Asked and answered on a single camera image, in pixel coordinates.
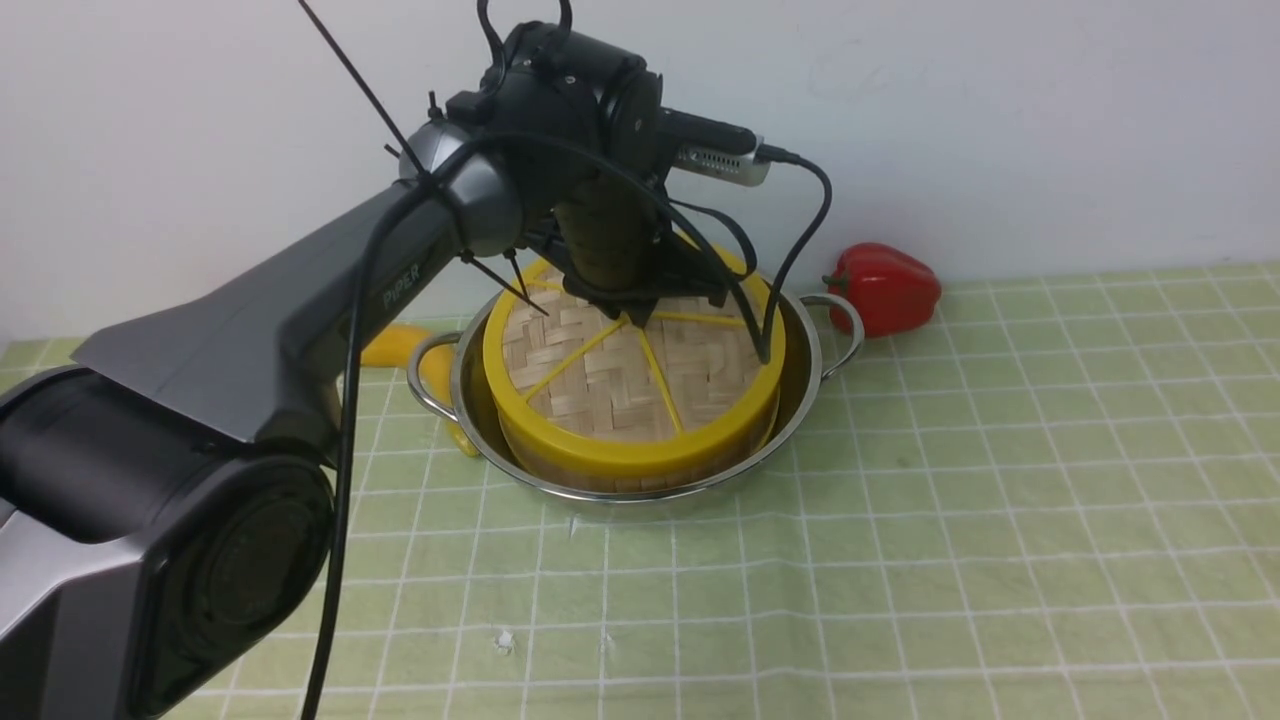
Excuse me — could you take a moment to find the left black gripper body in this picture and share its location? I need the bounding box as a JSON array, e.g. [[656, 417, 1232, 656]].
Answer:
[[524, 176, 744, 325]]

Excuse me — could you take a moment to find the yellow woven bamboo steamer lid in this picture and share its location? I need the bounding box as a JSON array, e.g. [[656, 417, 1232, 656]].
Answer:
[[480, 260, 787, 437]]

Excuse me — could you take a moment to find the yellow bamboo steamer basket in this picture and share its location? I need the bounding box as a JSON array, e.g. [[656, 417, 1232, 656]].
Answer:
[[499, 395, 780, 495]]

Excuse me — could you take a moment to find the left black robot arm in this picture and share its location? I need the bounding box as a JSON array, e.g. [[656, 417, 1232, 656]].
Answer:
[[3, 10, 759, 719]]

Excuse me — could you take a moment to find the stainless steel pot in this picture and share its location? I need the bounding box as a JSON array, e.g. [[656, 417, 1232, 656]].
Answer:
[[404, 292, 865, 516]]

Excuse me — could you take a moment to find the yellow banana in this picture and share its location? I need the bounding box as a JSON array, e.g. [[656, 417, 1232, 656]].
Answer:
[[360, 322, 481, 457]]

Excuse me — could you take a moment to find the red bell pepper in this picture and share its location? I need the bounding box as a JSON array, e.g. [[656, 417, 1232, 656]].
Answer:
[[822, 242, 943, 338]]

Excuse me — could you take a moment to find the white paper scrap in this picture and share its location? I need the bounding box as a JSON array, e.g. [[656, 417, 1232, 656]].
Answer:
[[493, 629, 516, 657]]

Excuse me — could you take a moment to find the green checkered tablecloth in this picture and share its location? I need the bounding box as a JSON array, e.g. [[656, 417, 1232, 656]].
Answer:
[[0, 263, 1280, 720]]

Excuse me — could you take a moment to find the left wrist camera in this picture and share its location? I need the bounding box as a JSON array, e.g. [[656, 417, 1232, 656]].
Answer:
[[655, 108, 771, 187]]

